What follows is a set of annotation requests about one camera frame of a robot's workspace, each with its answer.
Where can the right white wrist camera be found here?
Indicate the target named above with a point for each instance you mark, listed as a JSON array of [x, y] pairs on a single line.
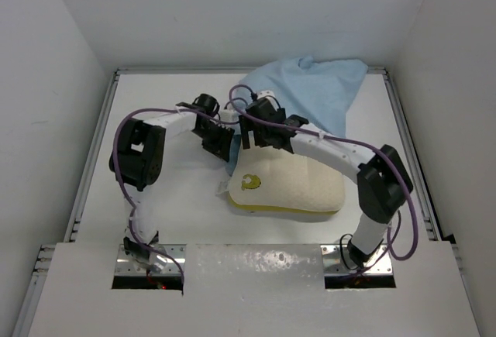
[[265, 94]]

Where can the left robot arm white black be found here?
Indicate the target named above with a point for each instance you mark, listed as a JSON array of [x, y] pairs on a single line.
[[137, 158]]

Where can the white front cover board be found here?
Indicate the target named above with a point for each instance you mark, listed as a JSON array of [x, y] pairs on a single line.
[[252, 291]]

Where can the metal base plate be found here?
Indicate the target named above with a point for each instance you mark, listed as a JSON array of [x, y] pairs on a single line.
[[166, 264], [378, 265]]

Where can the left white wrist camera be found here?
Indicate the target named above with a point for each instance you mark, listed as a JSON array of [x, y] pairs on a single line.
[[229, 116]]

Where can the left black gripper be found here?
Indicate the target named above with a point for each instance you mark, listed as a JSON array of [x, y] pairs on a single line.
[[220, 146]]

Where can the light blue pillowcase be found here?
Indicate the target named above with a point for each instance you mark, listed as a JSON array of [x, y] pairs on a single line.
[[322, 92]]

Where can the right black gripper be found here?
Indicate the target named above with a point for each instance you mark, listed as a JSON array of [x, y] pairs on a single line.
[[250, 125]]

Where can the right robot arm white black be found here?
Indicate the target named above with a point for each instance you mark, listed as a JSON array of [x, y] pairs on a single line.
[[382, 181]]

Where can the cream memory foam pillow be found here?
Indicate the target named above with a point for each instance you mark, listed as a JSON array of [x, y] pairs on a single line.
[[266, 179]]

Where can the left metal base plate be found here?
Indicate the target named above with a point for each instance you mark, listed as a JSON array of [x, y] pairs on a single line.
[[166, 264]]

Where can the aluminium table frame rail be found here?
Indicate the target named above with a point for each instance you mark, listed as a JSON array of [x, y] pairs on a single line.
[[191, 212]]

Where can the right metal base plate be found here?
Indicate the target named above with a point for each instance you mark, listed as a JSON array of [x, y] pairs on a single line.
[[378, 265]]

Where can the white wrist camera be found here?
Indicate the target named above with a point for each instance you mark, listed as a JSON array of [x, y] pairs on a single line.
[[229, 116], [265, 94]]

